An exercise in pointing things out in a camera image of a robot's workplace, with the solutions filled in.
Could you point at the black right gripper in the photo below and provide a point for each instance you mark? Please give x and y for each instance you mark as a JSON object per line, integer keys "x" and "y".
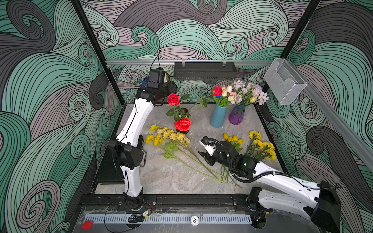
{"x": 208, "y": 157}

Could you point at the teal ceramic vase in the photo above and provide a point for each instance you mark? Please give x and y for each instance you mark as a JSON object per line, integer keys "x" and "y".
{"x": 218, "y": 116}

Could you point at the orange tulip stem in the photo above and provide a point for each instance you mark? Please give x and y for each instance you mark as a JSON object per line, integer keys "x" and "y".
{"x": 227, "y": 177}

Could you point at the black vase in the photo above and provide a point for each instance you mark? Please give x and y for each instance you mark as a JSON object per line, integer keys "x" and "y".
{"x": 183, "y": 124}

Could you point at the yellow carnation flower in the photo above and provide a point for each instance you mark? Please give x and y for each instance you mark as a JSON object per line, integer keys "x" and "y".
{"x": 267, "y": 146}
{"x": 256, "y": 148}
{"x": 268, "y": 154}
{"x": 252, "y": 135}

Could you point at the purple glass vase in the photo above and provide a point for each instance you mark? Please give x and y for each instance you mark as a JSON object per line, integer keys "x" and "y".
{"x": 237, "y": 114}

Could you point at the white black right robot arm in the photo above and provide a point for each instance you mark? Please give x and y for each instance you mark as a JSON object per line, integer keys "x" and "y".
{"x": 317, "y": 202}

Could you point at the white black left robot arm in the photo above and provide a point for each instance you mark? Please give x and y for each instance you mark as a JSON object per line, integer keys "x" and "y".
{"x": 127, "y": 147}

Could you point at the mixed rose bouquet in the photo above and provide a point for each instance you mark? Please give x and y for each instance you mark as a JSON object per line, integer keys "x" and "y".
{"x": 174, "y": 101}

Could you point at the colourful tulip bunch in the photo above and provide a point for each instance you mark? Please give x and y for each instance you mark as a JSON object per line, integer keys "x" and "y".
{"x": 224, "y": 95}

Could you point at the pink lilac flower bunch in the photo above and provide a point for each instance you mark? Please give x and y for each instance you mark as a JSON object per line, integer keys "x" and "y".
{"x": 247, "y": 93}

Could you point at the red small block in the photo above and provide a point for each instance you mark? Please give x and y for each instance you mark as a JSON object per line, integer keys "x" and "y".
{"x": 87, "y": 225}

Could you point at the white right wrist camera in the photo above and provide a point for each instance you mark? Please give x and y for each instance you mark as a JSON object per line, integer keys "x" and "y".
{"x": 208, "y": 145}

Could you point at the black wall tray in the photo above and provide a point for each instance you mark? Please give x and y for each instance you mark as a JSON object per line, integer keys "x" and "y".
{"x": 208, "y": 72}

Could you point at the clear plastic wall bin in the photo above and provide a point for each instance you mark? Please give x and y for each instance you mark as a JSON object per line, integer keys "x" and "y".
{"x": 285, "y": 81}

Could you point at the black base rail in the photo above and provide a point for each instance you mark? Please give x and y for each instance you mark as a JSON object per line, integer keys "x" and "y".
{"x": 163, "y": 202}

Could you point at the white slotted cable duct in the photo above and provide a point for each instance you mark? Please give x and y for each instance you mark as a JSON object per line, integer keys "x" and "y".
{"x": 173, "y": 218}

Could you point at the black corner frame post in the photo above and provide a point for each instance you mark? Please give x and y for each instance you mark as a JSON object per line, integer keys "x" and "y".
{"x": 302, "y": 24}

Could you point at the black left corner post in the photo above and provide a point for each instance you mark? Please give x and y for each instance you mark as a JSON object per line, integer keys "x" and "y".
{"x": 90, "y": 34}

